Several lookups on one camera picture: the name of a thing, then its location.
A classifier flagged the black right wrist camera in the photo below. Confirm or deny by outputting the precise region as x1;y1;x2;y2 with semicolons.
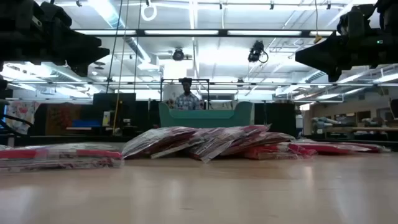
337;4;376;34

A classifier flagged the person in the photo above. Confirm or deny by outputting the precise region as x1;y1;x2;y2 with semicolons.
174;77;202;111

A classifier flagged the blue box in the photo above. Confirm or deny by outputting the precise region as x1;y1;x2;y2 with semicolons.
72;119;102;129

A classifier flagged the black curved cable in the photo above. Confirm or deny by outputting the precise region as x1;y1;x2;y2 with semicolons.
0;114;34;138

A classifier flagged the black hanging cable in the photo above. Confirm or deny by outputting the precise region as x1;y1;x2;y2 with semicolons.
105;0;124;94

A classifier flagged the black ceiling spotlight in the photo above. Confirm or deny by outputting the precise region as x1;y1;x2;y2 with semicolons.
172;47;185;62

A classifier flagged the colourful patterned cloth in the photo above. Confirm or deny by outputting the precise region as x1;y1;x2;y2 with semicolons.
6;100;40;135

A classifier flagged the yellow hanging rope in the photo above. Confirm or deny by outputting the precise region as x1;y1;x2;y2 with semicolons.
112;0;130;133

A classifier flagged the long horizontal metal rail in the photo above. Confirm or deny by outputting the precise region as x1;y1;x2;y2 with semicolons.
0;81;398;87

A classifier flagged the teal plastic basket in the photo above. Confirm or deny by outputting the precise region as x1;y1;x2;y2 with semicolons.
158;101;254;129

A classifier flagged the wooden shelf unit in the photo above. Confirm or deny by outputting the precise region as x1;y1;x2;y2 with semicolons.
303;99;398;141

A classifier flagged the white hanging ring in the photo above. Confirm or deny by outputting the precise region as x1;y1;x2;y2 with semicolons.
140;0;158;22

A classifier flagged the black overhead light bar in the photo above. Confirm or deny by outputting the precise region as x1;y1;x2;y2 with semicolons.
73;28;340;39

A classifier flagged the thin dark hanging cable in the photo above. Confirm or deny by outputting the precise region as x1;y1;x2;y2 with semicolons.
133;0;143;93

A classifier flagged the black ceiling camera with cable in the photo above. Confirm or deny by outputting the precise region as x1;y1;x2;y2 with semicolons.
247;40;269;64

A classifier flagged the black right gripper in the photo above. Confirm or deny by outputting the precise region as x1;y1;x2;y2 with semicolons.
295;27;398;83

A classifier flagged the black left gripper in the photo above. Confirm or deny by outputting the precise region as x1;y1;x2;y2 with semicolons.
0;0;110;77

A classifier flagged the red popcorn bag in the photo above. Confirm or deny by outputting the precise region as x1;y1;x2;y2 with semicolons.
188;127;249;164
220;132;295;156
122;126;200;160
0;142;123;160
223;124;271;147
0;157;124;172
289;139;391;156
244;142;317;161

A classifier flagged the yellow hanging cable with hook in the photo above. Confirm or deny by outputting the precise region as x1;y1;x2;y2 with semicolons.
313;0;324;45

